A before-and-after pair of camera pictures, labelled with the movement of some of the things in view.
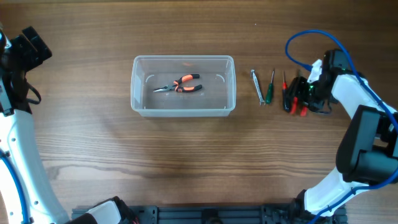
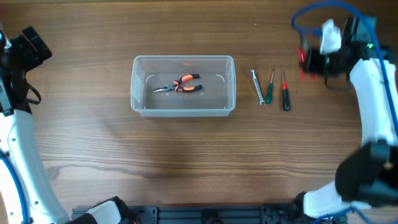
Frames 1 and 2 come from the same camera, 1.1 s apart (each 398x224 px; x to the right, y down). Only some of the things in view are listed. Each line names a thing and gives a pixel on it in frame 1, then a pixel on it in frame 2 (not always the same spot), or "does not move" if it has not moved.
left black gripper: (34, 45) does not move
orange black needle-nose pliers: (177, 87) does not move
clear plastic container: (183, 86) does not move
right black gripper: (304, 92) to (311, 64)
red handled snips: (296, 108) to (301, 56)
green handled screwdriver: (269, 92) does not move
